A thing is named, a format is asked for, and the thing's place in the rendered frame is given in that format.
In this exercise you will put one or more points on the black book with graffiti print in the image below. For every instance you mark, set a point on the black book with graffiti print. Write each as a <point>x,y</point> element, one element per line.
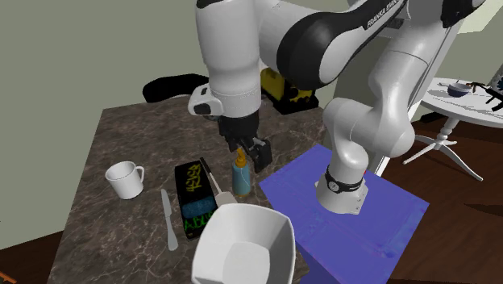
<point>193,185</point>

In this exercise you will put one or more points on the grey table knife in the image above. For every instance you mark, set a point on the grey table knife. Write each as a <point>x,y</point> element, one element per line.
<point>169,224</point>

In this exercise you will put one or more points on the brown marble table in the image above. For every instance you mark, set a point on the brown marble table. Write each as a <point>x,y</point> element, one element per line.
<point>118,133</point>

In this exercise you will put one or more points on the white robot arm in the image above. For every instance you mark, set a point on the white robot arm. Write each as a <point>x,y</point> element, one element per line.
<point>232,51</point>

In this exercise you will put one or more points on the blue bottle with orange cap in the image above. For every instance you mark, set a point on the blue bottle with orange cap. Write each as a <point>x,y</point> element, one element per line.
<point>241,179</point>

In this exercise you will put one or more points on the yellow and black appliance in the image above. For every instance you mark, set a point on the yellow and black appliance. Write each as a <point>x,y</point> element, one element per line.
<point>283,96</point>

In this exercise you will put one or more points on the blue robot stand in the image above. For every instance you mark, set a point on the blue robot stand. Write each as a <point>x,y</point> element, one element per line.
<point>353,236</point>

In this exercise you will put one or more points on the white mug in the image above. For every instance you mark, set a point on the white mug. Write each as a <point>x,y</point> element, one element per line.
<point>123,181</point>

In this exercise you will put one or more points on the white round pedestal table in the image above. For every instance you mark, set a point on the white round pedestal table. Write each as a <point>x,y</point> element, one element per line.
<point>463,104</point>

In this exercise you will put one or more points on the white square bowl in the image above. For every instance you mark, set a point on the white square bowl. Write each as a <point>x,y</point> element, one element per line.
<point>243,244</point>

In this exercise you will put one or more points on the black chair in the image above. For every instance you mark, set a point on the black chair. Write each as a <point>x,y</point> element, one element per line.
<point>173,86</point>

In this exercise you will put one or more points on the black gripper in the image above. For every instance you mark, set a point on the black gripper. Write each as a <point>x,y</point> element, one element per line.
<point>239,126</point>

